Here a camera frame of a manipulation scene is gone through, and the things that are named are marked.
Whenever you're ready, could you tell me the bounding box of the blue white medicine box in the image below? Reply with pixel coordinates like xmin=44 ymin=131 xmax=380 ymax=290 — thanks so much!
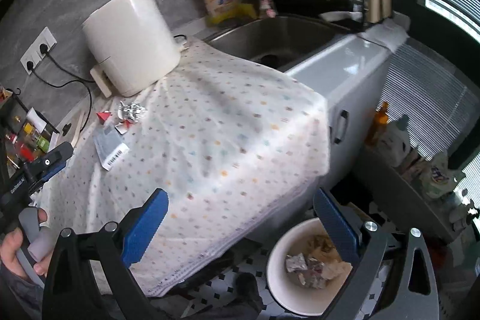
xmin=93 ymin=125 xmax=129 ymax=171

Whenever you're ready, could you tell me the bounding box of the silver foil snack wrapper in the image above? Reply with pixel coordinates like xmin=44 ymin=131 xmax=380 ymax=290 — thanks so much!
xmin=285 ymin=253 xmax=308 ymax=273

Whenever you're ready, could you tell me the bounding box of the white trash bin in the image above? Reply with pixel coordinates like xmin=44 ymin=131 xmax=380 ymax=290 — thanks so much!
xmin=266 ymin=218 xmax=353 ymax=317

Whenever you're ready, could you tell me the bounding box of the left hand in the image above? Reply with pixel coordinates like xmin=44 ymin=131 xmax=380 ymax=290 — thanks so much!
xmin=1 ymin=228 xmax=52 ymax=280

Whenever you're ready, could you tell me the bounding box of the spice rack with bottles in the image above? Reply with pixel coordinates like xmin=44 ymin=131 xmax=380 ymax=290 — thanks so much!
xmin=1 ymin=86 xmax=59 ymax=176

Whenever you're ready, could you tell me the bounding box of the red paper scrap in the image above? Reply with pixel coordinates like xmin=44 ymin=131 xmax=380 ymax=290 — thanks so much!
xmin=96 ymin=110 xmax=112 ymax=124

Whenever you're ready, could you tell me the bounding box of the crumpled silver foil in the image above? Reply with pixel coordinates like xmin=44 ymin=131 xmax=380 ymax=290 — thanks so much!
xmin=117 ymin=101 xmax=147 ymax=124

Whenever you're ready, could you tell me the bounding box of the orange bottle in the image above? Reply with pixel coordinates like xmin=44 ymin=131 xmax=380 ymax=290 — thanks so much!
xmin=365 ymin=101 xmax=389 ymax=146

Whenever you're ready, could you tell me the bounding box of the dotted white tablecloth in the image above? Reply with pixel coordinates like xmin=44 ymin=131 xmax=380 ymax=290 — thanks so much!
xmin=35 ymin=39 xmax=330 ymax=296

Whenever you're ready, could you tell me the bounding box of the white air fryer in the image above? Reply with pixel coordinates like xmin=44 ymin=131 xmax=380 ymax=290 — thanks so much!
xmin=82 ymin=0 xmax=181 ymax=97

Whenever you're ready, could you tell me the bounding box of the white cabinet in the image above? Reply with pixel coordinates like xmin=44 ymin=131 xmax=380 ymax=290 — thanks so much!
xmin=286 ymin=19 xmax=408 ymax=190

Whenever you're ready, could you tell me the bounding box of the stainless steel sink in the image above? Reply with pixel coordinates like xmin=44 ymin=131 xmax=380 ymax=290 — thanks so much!
xmin=207 ymin=16 xmax=348 ymax=72

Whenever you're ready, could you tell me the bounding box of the black power cable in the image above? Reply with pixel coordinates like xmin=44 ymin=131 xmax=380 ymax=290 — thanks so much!
xmin=27 ymin=43 xmax=97 ymax=133

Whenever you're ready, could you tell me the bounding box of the white wall socket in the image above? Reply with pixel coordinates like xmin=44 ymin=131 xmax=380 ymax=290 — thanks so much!
xmin=20 ymin=27 xmax=57 ymax=75

